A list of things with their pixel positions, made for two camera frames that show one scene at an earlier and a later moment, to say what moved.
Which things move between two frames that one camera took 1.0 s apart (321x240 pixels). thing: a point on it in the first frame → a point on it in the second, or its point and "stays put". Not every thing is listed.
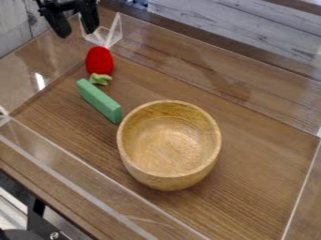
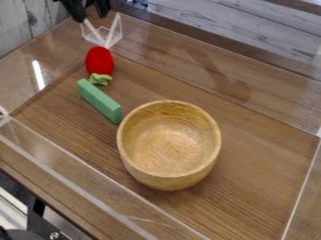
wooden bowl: (169, 140) stays put
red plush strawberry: (99, 64) stays put
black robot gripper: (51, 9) → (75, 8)
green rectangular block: (99, 101) stays put
